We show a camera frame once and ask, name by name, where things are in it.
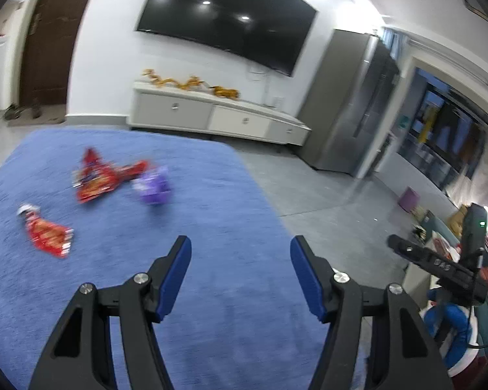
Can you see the person's right forearm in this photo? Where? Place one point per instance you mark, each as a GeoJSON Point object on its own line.
{"type": "Point", "coordinates": [455, 329]}

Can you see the green sign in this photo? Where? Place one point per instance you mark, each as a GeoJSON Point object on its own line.
{"type": "Point", "coordinates": [403, 122]}

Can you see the large red snack wrapper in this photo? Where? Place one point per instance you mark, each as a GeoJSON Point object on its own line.
{"type": "Point", "coordinates": [99, 178]}

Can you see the balcony glass door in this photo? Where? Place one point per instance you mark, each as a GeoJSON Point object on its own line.
{"type": "Point", "coordinates": [443, 138]}

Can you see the teal cushion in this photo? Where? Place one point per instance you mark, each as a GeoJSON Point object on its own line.
{"type": "Point", "coordinates": [441, 229]}

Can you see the grey double-door refrigerator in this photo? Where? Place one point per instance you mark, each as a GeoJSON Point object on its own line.
{"type": "Point", "coordinates": [345, 105]}

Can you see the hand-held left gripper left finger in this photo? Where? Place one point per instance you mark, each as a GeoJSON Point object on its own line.
{"type": "Point", "coordinates": [175, 276]}

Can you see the wall-mounted black television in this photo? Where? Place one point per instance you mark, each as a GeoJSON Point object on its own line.
{"type": "Point", "coordinates": [231, 12]}

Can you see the white and grey television console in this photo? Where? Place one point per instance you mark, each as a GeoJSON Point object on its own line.
{"type": "Point", "coordinates": [175, 109]}

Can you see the dark brown entrance door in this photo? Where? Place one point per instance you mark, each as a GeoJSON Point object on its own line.
{"type": "Point", "coordinates": [53, 44]}

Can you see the blue curtain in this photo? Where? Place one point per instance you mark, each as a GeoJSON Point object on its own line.
{"type": "Point", "coordinates": [394, 42]}

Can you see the purple small bin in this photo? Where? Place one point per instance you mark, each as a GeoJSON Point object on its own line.
{"type": "Point", "coordinates": [408, 200]}

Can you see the long golden dragon ornament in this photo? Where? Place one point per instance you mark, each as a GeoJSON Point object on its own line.
{"type": "Point", "coordinates": [175, 81]}

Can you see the small golden ornament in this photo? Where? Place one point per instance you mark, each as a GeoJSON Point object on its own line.
{"type": "Point", "coordinates": [225, 92]}

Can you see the small red snack wrapper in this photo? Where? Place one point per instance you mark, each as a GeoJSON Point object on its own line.
{"type": "Point", "coordinates": [46, 233]}

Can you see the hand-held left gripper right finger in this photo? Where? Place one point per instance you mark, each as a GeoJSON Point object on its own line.
{"type": "Point", "coordinates": [307, 280]}

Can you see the purple wrapper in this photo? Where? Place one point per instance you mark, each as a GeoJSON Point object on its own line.
{"type": "Point", "coordinates": [152, 187]}

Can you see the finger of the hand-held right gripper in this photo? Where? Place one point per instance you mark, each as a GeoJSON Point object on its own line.
{"type": "Point", "coordinates": [408, 250]}

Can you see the blue cloth-covered table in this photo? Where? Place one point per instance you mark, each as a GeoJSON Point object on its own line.
{"type": "Point", "coordinates": [211, 195]}

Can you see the white router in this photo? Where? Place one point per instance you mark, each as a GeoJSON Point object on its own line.
{"type": "Point", "coordinates": [277, 101]}

